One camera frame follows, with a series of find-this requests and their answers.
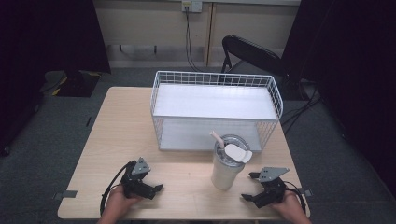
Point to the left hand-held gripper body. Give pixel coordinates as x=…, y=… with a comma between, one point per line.
x=139, y=168

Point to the person's left hand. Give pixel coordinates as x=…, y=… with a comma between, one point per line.
x=117, y=202

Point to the dark curtain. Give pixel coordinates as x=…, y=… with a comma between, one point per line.
x=351, y=62

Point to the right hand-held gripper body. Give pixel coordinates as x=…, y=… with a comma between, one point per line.
x=272, y=183

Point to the black stand base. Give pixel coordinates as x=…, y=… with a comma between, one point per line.
x=74, y=83

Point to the white wall socket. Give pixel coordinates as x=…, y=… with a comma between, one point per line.
x=192, y=6

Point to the white cup with straw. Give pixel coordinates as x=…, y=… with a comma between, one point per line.
x=226, y=171

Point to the person's right hand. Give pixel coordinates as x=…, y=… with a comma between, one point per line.
x=289, y=206

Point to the black folding chair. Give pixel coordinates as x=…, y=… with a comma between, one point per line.
x=249, y=51

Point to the grey tape strip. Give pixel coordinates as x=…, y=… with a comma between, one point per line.
x=66, y=194
x=307, y=192

